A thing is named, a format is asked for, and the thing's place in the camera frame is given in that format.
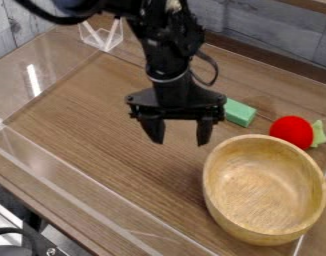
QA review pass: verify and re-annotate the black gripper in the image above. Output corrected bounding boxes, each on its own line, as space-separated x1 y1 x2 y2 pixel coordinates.
125 77 227 146

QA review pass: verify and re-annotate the red plush fruit green leaf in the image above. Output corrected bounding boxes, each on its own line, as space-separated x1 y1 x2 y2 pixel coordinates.
268 116 326 150

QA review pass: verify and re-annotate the wooden bowl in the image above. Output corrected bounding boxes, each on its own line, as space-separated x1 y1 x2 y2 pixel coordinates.
202 134 326 246

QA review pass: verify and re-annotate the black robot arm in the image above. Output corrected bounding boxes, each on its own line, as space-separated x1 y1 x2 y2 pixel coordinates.
15 0 227 145

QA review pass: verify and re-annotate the green foam block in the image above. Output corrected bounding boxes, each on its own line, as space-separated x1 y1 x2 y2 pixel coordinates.
224 98 256 128

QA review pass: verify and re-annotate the black metal stand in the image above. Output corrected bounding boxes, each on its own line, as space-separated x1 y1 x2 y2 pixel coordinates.
21 220 61 256

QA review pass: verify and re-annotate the black cable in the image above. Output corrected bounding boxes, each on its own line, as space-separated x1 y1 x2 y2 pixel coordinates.
190 49 219 87

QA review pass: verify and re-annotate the clear acrylic corner bracket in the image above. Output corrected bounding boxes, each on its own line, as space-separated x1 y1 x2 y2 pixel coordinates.
77 17 123 52

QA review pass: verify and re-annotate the clear acrylic tray wall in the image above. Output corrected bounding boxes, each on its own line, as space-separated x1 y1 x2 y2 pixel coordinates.
0 126 216 256

